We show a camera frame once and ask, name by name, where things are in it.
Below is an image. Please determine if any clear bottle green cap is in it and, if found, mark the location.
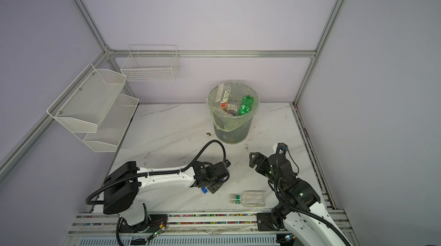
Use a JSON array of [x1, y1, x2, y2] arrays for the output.
[[230, 190, 265, 208]]

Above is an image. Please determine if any green soda bottle yellow cap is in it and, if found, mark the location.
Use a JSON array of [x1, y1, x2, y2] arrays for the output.
[[238, 95, 254, 116]]

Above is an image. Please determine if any clear bottle sunflower label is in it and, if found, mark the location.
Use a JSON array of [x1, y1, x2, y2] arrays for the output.
[[214, 83, 232, 109]]

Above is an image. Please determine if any small bottle green white label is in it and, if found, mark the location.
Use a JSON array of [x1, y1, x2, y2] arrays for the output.
[[225, 103, 240, 116]]

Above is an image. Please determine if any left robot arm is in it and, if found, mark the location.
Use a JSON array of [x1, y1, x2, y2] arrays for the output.
[[102, 160, 231, 233]]

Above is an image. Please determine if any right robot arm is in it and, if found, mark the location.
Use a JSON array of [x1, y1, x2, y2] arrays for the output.
[[249, 153, 351, 246]]

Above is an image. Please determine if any grey mesh waste bin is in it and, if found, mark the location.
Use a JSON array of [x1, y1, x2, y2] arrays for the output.
[[206, 81, 260, 145]]

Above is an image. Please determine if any green plastic bin liner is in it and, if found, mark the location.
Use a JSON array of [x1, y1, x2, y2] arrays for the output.
[[205, 81, 260, 132]]

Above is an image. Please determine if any white mesh two-tier shelf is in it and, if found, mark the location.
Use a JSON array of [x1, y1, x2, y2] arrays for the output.
[[47, 64, 139, 153]]

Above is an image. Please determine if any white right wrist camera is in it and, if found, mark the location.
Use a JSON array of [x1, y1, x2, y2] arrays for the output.
[[273, 143, 289, 157]]

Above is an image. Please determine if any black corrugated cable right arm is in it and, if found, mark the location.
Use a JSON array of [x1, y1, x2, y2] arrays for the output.
[[268, 143, 352, 246]]

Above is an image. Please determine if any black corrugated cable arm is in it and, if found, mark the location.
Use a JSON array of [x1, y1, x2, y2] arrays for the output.
[[268, 143, 352, 246], [85, 140, 227, 246]]

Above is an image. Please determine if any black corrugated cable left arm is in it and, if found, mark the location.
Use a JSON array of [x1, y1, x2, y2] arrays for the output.
[[85, 140, 227, 246]]

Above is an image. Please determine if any white wire wall basket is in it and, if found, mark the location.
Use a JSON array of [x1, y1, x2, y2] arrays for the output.
[[121, 45, 180, 82]]

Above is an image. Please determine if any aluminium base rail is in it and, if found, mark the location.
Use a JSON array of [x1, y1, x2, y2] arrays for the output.
[[68, 207, 359, 246]]

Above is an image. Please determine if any aluminium frame profile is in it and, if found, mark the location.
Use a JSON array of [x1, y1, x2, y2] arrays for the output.
[[1, 0, 346, 185]]

